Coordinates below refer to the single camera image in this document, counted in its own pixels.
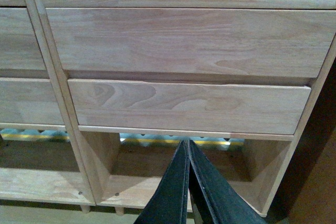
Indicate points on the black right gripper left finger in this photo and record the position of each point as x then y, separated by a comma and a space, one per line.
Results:
169, 202

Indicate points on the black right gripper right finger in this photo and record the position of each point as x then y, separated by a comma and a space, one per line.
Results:
213, 198

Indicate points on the right light wood shelf unit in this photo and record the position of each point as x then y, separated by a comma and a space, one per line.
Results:
127, 177

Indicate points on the light wood shelf unit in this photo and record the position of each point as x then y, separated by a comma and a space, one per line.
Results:
42, 171
127, 177

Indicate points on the left light wood shelf unit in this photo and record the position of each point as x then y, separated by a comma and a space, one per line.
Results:
42, 171

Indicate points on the brown wooden cabinet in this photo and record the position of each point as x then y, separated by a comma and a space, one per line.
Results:
307, 191

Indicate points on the right unit lower drawer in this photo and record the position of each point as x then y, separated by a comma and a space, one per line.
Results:
237, 108

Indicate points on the unit drawer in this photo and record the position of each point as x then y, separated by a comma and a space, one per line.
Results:
245, 42
237, 108
19, 46
29, 101

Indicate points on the right unit upper drawer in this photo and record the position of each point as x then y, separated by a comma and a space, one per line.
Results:
245, 42

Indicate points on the left unit lower drawer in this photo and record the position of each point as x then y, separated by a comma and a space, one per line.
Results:
29, 101

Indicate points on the left unit upper drawer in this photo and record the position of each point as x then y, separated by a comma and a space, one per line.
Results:
19, 46

